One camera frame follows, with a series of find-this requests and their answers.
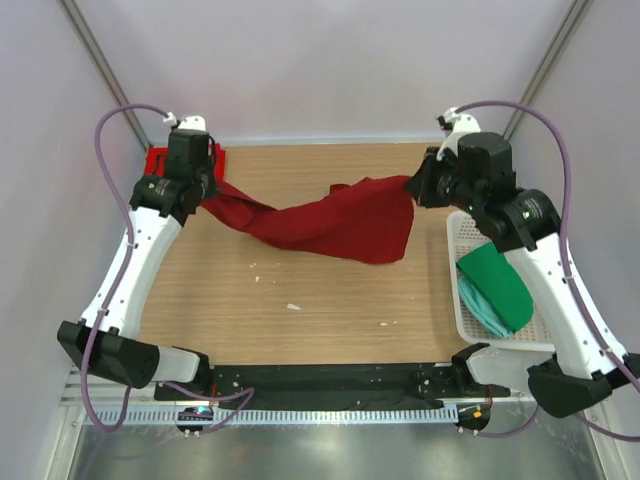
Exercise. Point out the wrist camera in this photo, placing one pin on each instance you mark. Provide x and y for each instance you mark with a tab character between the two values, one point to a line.
455	125
193	122

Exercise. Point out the white plastic basket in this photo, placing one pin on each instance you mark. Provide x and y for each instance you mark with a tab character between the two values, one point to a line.
462	237

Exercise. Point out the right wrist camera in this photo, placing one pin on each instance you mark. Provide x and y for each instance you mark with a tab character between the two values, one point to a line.
455	125

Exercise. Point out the white slotted cable duct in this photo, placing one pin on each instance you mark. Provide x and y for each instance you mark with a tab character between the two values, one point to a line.
184	415

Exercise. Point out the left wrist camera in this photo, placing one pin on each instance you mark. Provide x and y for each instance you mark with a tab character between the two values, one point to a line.
193	122

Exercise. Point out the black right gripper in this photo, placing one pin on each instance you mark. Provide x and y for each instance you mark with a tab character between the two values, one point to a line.
423	180

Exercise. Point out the folded bright red t shirt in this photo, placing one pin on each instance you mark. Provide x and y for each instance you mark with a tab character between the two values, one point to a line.
156	156

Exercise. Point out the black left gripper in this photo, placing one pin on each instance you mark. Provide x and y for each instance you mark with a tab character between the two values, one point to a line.
209	181

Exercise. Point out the dark red t shirt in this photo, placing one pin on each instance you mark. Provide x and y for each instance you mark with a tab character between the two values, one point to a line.
369	221

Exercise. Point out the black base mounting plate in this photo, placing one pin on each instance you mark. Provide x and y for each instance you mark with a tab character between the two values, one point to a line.
364	387

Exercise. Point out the green t shirt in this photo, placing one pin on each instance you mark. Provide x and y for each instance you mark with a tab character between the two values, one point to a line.
498	282

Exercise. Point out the light teal t shirt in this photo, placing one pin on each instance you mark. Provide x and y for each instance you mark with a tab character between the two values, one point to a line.
481	310

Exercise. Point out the aluminium frame rail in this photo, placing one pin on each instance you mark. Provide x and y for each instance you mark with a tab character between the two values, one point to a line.
103	392

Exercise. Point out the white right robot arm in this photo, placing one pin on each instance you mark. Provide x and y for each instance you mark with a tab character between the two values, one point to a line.
588	363

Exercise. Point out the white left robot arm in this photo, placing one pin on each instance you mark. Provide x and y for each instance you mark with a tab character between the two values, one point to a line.
104	341

